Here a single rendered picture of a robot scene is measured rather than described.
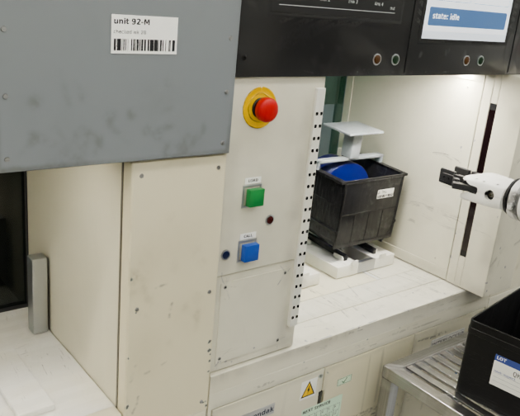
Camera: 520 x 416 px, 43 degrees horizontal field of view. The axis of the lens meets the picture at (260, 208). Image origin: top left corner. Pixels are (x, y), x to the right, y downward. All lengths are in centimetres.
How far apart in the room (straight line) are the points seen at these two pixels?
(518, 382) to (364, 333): 32
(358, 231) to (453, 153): 30
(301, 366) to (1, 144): 77
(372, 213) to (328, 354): 44
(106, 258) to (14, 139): 30
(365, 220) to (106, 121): 91
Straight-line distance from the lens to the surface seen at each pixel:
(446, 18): 138
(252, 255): 114
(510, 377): 144
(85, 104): 91
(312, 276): 159
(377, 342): 153
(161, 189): 101
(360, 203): 164
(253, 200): 110
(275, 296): 124
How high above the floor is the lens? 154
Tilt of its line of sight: 18 degrees down
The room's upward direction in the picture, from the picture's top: 5 degrees clockwise
